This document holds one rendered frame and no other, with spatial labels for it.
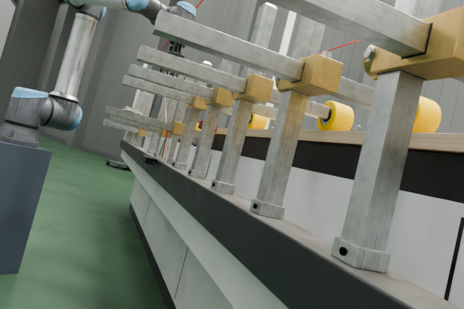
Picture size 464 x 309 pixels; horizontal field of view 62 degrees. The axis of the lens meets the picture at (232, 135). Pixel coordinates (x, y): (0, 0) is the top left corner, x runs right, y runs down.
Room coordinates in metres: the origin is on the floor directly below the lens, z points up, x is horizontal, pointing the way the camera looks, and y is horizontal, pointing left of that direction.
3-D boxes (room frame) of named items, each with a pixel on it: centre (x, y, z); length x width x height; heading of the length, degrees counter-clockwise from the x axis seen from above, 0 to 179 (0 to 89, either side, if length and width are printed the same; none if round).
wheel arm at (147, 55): (0.86, -0.01, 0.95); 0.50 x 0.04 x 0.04; 109
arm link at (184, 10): (1.64, 0.33, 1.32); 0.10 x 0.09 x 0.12; 57
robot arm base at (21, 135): (1.87, 1.00, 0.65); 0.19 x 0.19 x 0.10
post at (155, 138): (2.10, 0.40, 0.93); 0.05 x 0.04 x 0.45; 19
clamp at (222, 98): (1.12, 0.07, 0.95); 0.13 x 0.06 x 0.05; 19
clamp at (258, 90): (0.89, -0.02, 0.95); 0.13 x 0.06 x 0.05; 19
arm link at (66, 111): (2.02, 0.90, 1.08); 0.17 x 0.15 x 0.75; 147
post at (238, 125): (0.91, -0.01, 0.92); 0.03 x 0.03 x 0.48; 19
